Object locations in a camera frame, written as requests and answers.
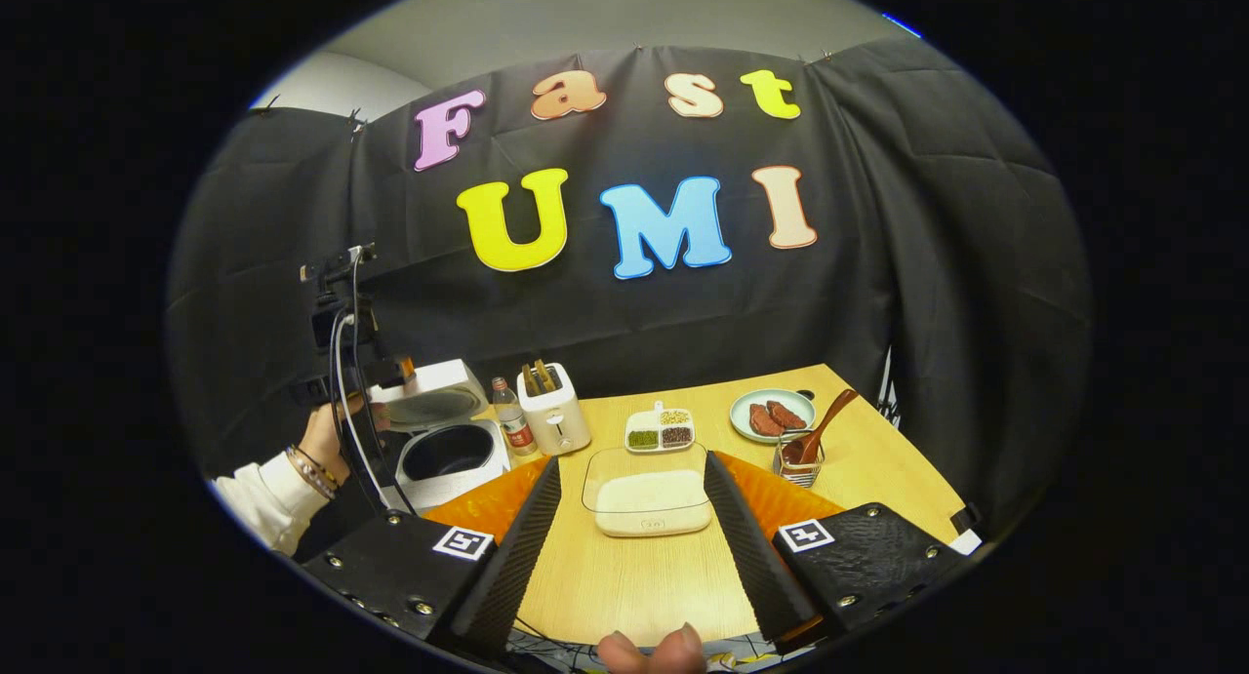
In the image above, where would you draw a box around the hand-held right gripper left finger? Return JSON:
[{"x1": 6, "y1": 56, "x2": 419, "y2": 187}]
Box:
[{"x1": 302, "y1": 456, "x2": 564, "y2": 661}]

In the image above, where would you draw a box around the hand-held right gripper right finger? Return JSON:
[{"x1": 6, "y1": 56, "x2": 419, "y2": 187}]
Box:
[{"x1": 703, "y1": 450, "x2": 969, "y2": 646}]

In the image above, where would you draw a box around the metal wire chopstick holder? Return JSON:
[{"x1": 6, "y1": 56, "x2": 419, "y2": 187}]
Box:
[{"x1": 774, "y1": 430, "x2": 826, "y2": 488}]

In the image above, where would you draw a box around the white rice cooker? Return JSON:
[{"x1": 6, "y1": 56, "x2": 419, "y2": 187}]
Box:
[{"x1": 369, "y1": 359, "x2": 513, "y2": 514}]

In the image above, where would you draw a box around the clear container of rice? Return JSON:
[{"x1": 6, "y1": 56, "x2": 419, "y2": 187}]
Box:
[{"x1": 582, "y1": 443, "x2": 713, "y2": 538}]

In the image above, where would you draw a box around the brown wooden spoon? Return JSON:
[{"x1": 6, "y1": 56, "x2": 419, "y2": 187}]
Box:
[{"x1": 781, "y1": 389, "x2": 861, "y2": 467}]

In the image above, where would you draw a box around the clear plastic bottle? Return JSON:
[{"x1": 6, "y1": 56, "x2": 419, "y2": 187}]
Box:
[{"x1": 491, "y1": 377, "x2": 539, "y2": 457}]

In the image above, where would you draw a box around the pale green plate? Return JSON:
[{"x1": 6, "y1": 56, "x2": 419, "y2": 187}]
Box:
[{"x1": 730, "y1": 388, "x2": 817, "y2": 444}]

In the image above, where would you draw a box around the white toaster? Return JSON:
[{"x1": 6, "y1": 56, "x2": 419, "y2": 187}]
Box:
[{"x1": 516, "y1": 362, "x2": 592, "y2": 456}]

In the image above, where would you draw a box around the white divided grain dish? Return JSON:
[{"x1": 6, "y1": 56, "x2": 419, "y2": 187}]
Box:
[{"x1": 624, "y1": 401, "x2": 696, "y2": 454}]

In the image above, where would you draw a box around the black backdrop cloth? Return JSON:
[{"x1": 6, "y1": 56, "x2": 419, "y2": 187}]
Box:
[{"x1": 164, "y1": 38, "x2": 1092, "y2": 538}]

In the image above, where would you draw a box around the thin black cable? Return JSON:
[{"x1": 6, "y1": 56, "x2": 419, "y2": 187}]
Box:
[{"x1": 346, "y1": 255, "x2": 406, "y2": 509}]

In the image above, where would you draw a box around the thin white cable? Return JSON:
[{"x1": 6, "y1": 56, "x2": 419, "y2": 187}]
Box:
[{"x1": 330, "y1": 313, "x2": 391, "y2": 512}]

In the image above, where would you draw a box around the beaded wrist bracelet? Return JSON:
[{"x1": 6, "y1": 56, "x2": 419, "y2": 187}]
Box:
[{"x1": 286, "y1": 445, "x2": 342, "y2": 501}]

